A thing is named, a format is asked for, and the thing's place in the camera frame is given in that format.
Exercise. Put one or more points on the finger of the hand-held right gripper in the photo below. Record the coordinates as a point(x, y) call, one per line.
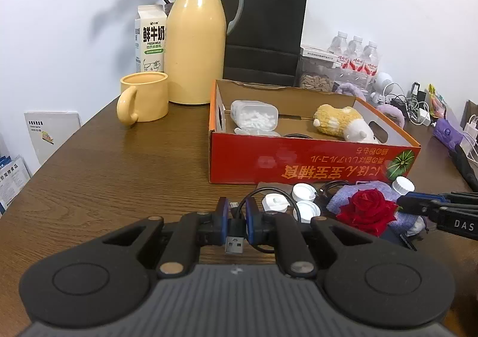
point(414, 205)
point(429, 194)

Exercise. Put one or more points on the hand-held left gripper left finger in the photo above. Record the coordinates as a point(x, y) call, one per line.
point(223, 217)

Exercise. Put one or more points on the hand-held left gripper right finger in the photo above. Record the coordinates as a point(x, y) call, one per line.
point(251, 219)

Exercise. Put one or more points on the white lid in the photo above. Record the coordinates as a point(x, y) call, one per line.
point(403, 185)

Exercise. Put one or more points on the red rose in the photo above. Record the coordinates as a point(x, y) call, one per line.
point(368, 206)

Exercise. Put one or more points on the orange cardboard box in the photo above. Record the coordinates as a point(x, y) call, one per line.
point(246, 161)

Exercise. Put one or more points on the purple woven pouch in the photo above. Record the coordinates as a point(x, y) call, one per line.
point(343, 197)

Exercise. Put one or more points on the clear container of white beads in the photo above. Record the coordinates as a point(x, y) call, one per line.
point(254, 116)

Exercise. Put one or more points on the yellow and white plush toy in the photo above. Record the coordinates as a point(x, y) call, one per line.
point(336, 120)

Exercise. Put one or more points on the black folded umbrella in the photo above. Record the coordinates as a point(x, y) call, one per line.
point(466, 168)

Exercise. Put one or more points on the purple printed bag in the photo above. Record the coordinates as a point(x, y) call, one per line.
point(446, 133)

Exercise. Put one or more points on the white charger plug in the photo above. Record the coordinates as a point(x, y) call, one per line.
point(471, 135)

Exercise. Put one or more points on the purple fluffy headband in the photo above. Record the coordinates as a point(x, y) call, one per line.
point(392, 112)
point(349, 88)

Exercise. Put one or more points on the colourful snack packets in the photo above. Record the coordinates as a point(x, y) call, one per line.
point(436, 99)

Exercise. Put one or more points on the brown paper bag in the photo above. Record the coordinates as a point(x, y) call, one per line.
point(471, 107)

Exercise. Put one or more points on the black power adapter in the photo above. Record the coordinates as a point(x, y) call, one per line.
point(417, 91)

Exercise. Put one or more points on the yellow mug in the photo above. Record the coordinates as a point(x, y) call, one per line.
point(149, 101)

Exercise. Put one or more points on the clear nut container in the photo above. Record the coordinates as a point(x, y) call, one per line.
point(315, 81)

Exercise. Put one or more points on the yellow thermos jug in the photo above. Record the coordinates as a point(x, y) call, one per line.
point(194, 45)

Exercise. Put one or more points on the white board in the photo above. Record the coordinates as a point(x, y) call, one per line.
point(52, 135)

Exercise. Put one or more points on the white milk carton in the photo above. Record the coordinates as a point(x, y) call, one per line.
point(149, 41)

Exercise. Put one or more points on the black paper bag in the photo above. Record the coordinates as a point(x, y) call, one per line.
point(261, 23)

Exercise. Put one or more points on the blue printed packets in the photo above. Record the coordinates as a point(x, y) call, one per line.
point(13, 180)

